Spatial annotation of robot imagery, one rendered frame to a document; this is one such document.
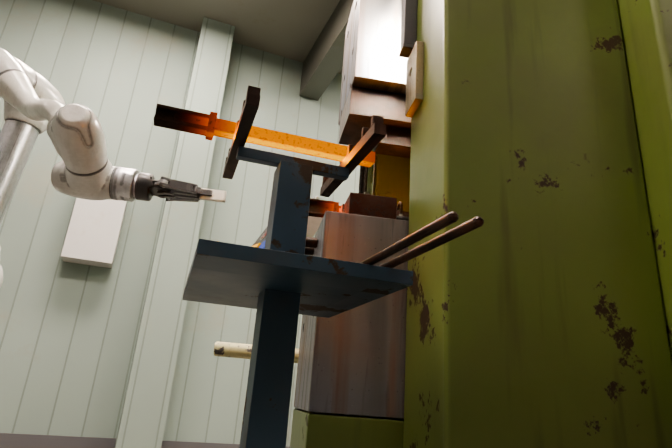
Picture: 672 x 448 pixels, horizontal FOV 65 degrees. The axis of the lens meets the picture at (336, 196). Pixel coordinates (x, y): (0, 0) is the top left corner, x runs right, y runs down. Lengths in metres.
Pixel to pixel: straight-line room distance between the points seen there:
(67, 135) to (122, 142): 3.52
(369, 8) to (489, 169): 0.78
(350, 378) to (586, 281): 0.52
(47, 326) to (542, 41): 3.97
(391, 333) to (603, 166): 0.57
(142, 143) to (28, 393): 2.11
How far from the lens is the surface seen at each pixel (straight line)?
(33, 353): 4.53
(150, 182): 1.48
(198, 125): 0.96
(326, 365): 1.18
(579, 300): 1.10
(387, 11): 1.71
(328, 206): 1.48
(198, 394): 4.53
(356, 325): 1.20
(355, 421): 1.19
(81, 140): 1.38
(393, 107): 1.58
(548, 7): 1.40
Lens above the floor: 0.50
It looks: 21 degrees up
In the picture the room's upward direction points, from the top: 5 degrees clockwise
